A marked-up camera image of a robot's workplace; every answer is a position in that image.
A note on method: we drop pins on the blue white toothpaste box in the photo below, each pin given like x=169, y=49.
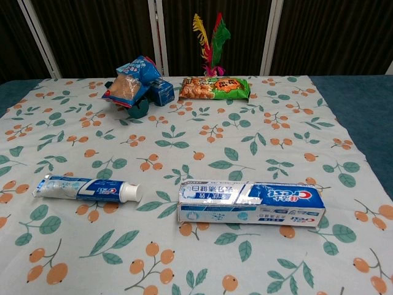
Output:
x=245, y=209

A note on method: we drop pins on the blue white toothpaste tube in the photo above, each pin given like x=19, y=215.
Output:
x=86, y=190

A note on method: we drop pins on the floral fruit print tablecloth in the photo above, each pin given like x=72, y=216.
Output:
x=196, y=147

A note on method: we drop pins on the green orange snack bag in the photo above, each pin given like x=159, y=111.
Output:
x=215, y=89

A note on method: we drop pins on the small dark blue carton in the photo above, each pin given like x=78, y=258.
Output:
x=165, y=92

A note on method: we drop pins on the dark teal plastic toy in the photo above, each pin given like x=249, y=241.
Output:
x=138, y=111

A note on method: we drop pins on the blue snack bag clear window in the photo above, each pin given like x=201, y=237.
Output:
x=129, y=87

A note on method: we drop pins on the light blue snack packet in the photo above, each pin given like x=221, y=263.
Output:
x=124, y=69

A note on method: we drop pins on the colourful feather shuttlecock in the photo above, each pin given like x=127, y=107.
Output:
x=218, y=40

